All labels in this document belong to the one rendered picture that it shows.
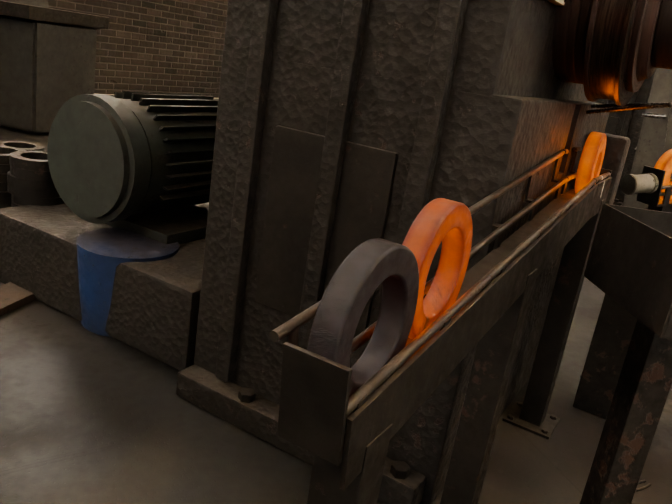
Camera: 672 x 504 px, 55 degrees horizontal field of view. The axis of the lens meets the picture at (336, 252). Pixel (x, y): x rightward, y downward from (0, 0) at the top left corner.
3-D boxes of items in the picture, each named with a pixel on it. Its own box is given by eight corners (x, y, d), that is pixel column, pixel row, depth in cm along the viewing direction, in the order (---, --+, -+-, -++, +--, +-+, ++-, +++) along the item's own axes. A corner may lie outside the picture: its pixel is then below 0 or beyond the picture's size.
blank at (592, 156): (578, 154, 147) (593, 157, 145) (596, 118, 156) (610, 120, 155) (571, 207, 157) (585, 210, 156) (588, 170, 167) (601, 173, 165)
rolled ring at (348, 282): (429, 223, 71) (402, 215, 72) (340, 282, 56) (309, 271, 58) (409, 365, 78) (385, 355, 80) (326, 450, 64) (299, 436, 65)
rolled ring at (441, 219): (464, 301, 93) (443, 294, 95) (481, 182, 85) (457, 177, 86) (406, 370, 80) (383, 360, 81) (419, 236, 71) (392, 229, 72)
